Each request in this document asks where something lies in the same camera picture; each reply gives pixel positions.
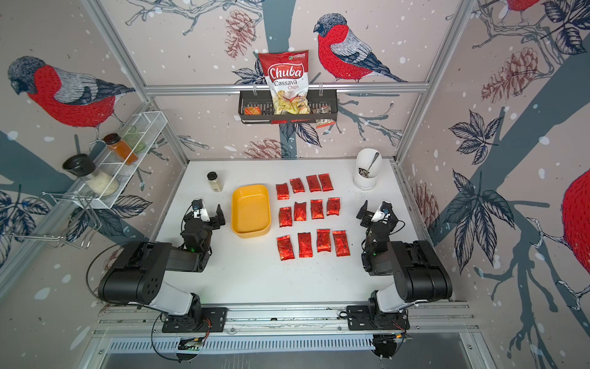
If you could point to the Chuba cassava chips bag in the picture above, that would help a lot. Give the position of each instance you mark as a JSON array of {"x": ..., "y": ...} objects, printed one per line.
[{"x": 286, "y": 74}]

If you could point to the black wall basket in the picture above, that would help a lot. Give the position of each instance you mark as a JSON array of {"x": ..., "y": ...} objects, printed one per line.
[{"x": 263, "y": 108}]

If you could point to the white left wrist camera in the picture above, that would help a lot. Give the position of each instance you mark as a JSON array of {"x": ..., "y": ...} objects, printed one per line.
[{"x": 199, "y": 210}]

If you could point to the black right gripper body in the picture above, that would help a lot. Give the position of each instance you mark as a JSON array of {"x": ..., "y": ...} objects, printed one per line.
[{"x": 369, "y": 231}]

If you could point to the white wire wall shelf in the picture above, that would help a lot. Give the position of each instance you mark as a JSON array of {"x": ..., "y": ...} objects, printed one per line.
[{"x": 150, "y": 124}]

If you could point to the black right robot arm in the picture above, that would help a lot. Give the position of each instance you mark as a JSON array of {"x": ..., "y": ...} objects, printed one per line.
[{"x": 417, "y": 272}]

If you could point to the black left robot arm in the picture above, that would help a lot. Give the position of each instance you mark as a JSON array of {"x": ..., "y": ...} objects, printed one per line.
[{"x": 137, "y": 275}]

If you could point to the yellow plastic storage box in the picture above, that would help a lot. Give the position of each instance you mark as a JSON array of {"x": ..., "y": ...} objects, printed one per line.
[{"x": 250, "y": 211}]

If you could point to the metal spoon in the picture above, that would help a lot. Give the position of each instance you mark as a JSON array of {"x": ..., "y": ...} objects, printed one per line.
[{"x": 366, "y": 172}]

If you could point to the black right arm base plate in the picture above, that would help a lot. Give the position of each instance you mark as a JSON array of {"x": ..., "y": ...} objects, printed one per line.
[{"x": 368, "y": 317}]

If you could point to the green item on shelf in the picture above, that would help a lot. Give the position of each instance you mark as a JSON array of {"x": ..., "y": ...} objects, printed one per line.
[{"x": 133, "y": 137}]

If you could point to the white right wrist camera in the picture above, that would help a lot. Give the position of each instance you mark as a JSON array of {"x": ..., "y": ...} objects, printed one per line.
[{"x": 383, "y": 213}]

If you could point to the black cap spice jar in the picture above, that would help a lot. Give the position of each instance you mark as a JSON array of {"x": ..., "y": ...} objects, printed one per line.
[{"x": 214, "y": 181}]

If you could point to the chrome wire rack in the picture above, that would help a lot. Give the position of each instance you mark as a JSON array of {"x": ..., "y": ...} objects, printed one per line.
[{"x": 54, "y": 220}]

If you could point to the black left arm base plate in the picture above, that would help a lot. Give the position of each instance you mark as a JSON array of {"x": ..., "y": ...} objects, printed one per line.
[{"x": 196, "y": 319}]

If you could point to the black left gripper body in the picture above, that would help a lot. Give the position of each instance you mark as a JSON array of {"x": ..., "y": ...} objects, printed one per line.
[{"x": 208, "y": 232}]

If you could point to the white utensil cup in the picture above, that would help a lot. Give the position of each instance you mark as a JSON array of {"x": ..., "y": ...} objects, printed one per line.
[{"x": 363, "y": 159}]

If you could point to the black lid rice jar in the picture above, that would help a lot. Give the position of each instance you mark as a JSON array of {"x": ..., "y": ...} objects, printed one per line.
[{"x": 99, "y": 182}]

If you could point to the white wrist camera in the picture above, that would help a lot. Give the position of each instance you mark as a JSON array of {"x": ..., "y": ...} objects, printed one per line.
[
  {"x": 383, "y": 213},
  {"x": 199, "y": 210}
]

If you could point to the orange spice bottle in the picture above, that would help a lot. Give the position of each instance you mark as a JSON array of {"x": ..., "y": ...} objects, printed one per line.
[{"x": 120, "y": 148}]

